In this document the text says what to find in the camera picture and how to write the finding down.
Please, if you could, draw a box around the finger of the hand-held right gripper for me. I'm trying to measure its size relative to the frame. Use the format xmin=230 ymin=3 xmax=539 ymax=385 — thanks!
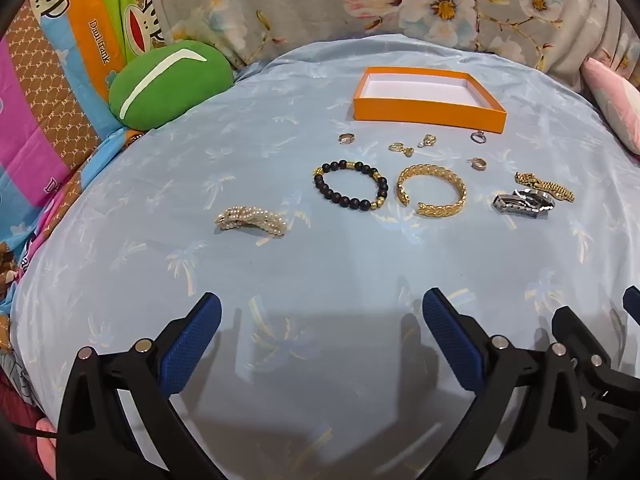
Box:
xmin=622 ymin=286 xmax=640 ymax=328
xmin=551 ymin=304 xmax=640 ymax=480

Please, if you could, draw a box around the black bead bracelet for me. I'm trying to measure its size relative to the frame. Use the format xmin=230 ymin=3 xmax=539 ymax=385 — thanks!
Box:
xmin=313 ymin=160 xmax=390 ymax=209

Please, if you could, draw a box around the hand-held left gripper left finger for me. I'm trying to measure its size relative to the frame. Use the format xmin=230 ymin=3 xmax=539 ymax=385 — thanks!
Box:
xmin=57 ymin=292 xmax=222 ymax=480

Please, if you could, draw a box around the gold link bracelet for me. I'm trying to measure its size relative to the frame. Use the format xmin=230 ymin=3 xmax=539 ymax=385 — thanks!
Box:
xmin=515 ymin=172 xmax=575 ymax=203

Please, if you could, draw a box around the cartoon printed blanket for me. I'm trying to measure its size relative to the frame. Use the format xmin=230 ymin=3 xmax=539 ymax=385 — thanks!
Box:
xmin=0 ymin=0 xmax=173 ymax=356

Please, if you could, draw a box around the grey floral blanket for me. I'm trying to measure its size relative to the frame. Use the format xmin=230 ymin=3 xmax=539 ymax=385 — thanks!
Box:
xmin=142 ymin=0 xmax=640 ymax=92

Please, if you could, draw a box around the green plush pillow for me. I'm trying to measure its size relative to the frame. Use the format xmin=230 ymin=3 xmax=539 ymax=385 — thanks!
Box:
xmin=108 ymin=40 xmax=235 ymax=130

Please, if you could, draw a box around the silver watch band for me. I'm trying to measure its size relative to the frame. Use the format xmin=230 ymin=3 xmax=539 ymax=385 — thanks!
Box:
xmin=492 ymin=187 xmax=551 ymax=221

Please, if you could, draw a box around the gold braided bangle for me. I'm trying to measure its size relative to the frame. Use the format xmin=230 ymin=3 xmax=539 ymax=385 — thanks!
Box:
xmin=397 ymin=164 xmax=468 ymax=218

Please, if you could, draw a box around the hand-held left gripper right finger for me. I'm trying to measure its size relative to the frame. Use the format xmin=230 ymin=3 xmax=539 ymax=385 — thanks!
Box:
xmin=422 ymin=287 xmax=607 ymax=480

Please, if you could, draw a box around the light blue palm print sheet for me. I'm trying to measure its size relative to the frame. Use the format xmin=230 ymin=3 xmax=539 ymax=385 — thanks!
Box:
xmin=10 ymin=34 xmax=640 ymax=480

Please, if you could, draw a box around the pink cloth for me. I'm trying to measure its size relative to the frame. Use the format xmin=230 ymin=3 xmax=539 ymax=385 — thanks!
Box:
xmin=0 ymin=375 xmax=58 ymax=480

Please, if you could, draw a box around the pearl bracelet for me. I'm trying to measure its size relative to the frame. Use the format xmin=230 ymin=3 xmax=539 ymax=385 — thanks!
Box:
xmin=215 ymin=205 xmax=287 ymax=237

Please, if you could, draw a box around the orange cardboard box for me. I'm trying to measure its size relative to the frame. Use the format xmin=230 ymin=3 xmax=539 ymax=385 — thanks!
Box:
xmin=353 ymin=66 xmax=507 ymax=134

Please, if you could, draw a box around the pink pillow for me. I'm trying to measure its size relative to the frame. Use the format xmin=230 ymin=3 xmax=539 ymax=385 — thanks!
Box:
xmin=582 ymin=57 xmax=640 ymax=156

